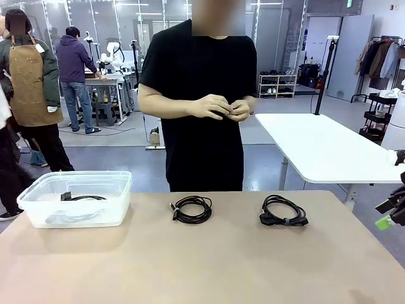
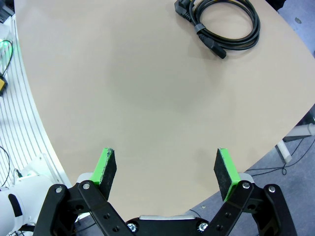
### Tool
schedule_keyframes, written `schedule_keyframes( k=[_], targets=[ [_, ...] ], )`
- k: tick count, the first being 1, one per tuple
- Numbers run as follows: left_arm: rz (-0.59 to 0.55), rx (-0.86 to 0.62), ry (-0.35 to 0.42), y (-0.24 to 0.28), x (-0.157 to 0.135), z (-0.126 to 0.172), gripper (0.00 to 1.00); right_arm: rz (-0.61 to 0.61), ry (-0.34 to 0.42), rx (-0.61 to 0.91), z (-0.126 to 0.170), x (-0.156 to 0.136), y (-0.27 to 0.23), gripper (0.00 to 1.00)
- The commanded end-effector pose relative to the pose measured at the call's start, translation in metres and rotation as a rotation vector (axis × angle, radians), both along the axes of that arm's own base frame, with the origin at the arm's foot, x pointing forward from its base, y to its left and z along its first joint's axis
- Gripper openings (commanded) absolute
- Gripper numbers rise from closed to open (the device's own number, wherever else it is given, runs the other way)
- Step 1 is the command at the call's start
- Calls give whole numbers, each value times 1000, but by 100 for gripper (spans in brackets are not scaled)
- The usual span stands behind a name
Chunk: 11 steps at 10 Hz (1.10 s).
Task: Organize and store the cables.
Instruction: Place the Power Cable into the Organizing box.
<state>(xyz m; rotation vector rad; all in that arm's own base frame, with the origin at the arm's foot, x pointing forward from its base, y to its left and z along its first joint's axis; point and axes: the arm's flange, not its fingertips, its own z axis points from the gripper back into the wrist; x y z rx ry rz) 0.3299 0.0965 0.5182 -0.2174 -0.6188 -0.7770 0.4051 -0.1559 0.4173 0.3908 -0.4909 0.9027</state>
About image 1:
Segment woman in brown apron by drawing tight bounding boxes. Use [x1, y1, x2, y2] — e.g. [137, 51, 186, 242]
[0, 8, 75, 174]

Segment wooden shoe rack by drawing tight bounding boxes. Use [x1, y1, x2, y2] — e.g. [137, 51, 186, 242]
[258, 70, 298, 98]

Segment clothes rack with coats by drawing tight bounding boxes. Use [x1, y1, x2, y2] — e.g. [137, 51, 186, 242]
[350, 35, 405, 104]

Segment person in black t-shirt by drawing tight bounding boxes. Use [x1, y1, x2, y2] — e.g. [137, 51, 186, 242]
[137, 0, 259, 193]

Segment grey workbench table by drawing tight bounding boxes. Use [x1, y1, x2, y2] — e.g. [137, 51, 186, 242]
[84, 75, 130, 124]

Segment person's left hand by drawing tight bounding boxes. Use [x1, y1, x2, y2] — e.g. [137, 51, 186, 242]
[232, 96, 258, 122]

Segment large white table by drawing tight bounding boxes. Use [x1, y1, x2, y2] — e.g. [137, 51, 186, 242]
[254, 112, 405, 212]

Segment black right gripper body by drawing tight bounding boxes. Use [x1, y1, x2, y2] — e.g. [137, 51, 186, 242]
[390, 185, 405, 226]

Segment grey plastic stool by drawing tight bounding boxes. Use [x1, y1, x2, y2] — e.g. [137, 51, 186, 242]
[94, 101, 116, 127]

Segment clear plastic storage bin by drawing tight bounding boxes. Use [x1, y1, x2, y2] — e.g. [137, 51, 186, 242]
[16, 170, 133, 229]

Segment black power cable with strap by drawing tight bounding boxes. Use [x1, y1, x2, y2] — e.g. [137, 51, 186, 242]
[259, 194, 309, 228]

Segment black utility cart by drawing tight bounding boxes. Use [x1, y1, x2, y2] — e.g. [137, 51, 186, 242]
[359, 91, 399, 145]

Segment black luggage bags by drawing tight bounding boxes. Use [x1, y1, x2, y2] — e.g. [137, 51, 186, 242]
[297, 62, 323, 89]

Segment thin black USB cable coil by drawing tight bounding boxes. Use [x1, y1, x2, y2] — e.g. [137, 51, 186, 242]
[169, 195, 213, 225]

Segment black pole with white camera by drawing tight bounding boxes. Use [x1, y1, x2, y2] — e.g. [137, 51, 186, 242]
[315, 35, 340, 117]

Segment person's right hand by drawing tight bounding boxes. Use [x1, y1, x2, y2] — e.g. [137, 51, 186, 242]
[187, 94, 234, 121]

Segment man in dark purple hoodie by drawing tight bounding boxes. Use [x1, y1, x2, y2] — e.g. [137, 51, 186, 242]
[55, 26, 108, 134]

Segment person's right forearm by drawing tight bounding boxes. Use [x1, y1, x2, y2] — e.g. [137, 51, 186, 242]
[138, 94, 194, 120]

